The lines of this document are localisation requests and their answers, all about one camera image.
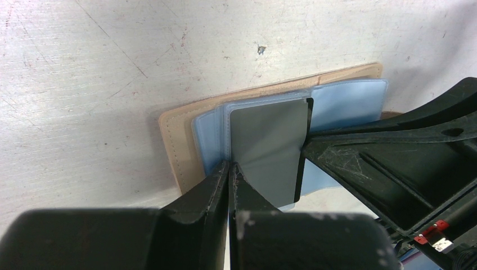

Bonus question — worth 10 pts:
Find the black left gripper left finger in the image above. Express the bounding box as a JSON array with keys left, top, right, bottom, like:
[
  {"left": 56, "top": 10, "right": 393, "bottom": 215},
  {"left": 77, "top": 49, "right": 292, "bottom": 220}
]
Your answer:
[{"left": 1, "top": 161, "right": 230, "bottom": 269}]

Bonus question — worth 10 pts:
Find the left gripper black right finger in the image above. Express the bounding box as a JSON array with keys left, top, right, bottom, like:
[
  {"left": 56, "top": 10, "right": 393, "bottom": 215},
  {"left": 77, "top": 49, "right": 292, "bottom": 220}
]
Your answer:
[{"left": 228, "top": 163, "right": 401, "bottom": 269}]

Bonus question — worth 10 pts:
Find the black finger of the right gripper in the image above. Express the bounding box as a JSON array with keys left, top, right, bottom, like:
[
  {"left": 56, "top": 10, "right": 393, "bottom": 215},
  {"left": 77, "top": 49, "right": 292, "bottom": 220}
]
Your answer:
[{"left": 303, "top": 77, "right": 476, "bottom": 236}]

